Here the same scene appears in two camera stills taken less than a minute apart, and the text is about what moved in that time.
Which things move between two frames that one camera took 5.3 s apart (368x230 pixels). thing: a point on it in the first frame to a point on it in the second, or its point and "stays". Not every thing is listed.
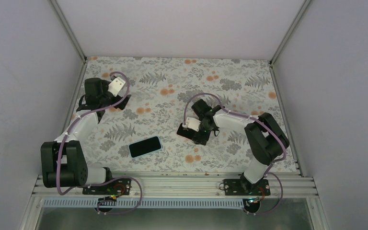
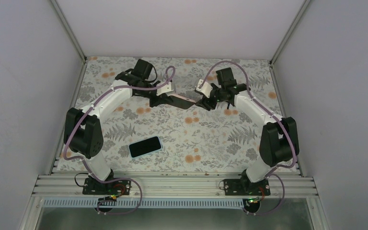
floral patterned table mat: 160,88 stays
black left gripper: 123,103 to 160,100
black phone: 144,146 stays
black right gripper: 201,139 to 207,103
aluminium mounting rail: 185,186 stays
